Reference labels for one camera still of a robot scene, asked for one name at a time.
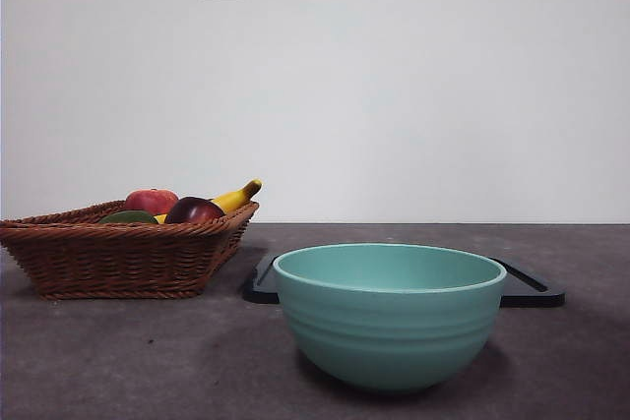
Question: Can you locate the red apple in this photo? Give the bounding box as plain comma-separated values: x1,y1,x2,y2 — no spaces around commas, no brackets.
122,188,180,217

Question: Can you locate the teal ceramic bowl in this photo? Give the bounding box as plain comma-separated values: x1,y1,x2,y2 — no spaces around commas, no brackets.
273,242,508,394

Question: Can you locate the brown wicker basket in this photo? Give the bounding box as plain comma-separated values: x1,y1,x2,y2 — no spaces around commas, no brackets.
0,199,261,301

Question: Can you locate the black rectangular tray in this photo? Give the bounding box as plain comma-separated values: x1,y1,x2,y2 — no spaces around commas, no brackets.
241,252,566,309

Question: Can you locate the dark red plum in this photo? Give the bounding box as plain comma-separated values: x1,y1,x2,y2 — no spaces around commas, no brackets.
163,196,226,225

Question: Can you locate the yellow banana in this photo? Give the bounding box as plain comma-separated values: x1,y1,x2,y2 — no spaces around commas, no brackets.
154,178,263,224

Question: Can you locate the green avocado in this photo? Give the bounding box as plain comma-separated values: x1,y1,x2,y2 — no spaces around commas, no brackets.
97,210,159,225

